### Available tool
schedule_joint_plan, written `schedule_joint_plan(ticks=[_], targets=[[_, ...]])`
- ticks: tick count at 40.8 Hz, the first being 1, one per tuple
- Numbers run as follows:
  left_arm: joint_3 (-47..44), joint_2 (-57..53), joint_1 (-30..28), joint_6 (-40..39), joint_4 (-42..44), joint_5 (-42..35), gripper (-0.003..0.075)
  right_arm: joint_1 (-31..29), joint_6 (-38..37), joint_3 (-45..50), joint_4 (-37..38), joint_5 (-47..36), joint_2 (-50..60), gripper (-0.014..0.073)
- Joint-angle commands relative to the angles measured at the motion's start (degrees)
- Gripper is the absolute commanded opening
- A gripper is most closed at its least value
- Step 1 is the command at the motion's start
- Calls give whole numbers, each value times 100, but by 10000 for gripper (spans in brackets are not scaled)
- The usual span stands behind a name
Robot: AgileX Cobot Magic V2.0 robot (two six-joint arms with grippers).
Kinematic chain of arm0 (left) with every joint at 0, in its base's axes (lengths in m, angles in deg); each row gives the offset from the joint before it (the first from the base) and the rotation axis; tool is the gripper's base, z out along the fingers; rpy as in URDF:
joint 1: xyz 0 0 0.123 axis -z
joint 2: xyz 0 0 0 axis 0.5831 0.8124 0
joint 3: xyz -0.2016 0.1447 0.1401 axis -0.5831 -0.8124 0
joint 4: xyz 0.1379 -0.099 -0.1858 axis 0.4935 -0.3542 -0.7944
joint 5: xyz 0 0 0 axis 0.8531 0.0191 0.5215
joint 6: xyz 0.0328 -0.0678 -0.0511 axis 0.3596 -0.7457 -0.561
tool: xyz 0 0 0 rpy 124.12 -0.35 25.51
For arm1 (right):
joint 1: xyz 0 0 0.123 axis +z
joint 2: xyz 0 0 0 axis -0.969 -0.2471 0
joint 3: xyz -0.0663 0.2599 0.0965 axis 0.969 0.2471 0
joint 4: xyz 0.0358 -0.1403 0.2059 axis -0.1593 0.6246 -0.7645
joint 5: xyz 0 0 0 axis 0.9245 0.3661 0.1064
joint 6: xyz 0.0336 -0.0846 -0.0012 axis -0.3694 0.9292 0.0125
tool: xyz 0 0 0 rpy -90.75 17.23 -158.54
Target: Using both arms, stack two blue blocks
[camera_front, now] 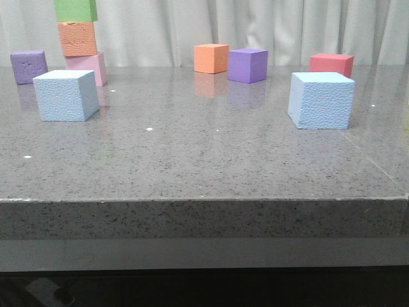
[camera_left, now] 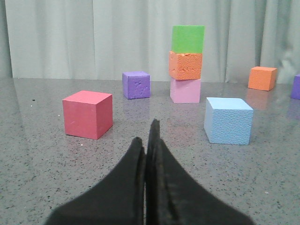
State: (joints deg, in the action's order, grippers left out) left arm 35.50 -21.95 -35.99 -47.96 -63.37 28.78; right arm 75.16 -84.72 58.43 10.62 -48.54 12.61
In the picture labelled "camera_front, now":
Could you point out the green foam block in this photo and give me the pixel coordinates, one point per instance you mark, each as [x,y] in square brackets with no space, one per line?
[76,10]

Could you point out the orange textured foam block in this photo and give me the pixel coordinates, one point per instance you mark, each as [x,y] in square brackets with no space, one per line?
[77,38]

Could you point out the purple smooth foam block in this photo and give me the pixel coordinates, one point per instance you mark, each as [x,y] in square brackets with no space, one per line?
[248,65]

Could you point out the purple textured foam block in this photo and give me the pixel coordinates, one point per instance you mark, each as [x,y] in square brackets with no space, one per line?
[27,65]

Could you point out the pink foam block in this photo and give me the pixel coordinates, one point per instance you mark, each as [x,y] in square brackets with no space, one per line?
[94,62]

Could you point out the orange smooth foam block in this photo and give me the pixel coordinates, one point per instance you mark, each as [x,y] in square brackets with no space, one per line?
[211,58]

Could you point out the red foam block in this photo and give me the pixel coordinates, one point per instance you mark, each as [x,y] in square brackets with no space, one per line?
[323,62]

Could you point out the light blue foam block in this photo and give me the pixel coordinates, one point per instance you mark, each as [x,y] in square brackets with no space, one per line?
[320,100]
[66,95]

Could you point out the white pleated curtain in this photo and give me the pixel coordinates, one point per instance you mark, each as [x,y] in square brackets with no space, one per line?
[164,33]

